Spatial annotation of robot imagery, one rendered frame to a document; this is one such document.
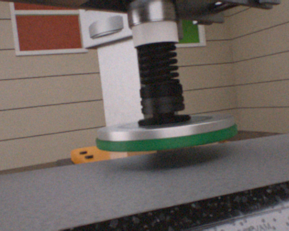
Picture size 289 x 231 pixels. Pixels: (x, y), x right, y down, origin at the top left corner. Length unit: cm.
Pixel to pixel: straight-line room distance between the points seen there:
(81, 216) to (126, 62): 91
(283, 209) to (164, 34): 30
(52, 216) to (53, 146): 618
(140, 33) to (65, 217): 31
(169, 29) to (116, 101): 72
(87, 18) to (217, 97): 669
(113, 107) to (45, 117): 526
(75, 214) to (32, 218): 4
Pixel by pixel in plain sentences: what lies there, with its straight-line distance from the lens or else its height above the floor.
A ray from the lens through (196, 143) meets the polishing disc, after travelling 47.
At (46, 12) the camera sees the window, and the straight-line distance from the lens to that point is 669.
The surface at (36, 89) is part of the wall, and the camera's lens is 648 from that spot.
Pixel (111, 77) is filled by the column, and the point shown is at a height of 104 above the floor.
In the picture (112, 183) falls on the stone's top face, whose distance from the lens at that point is 45.
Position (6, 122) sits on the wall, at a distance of 643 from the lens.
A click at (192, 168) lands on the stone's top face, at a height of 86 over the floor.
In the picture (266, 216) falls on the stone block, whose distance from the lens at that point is 37.
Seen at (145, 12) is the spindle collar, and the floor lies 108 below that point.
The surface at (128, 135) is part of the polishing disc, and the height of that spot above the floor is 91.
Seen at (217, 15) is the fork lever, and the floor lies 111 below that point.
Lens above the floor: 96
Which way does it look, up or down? 3 degrees down
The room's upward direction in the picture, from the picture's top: 6 degrees counter-clockwise
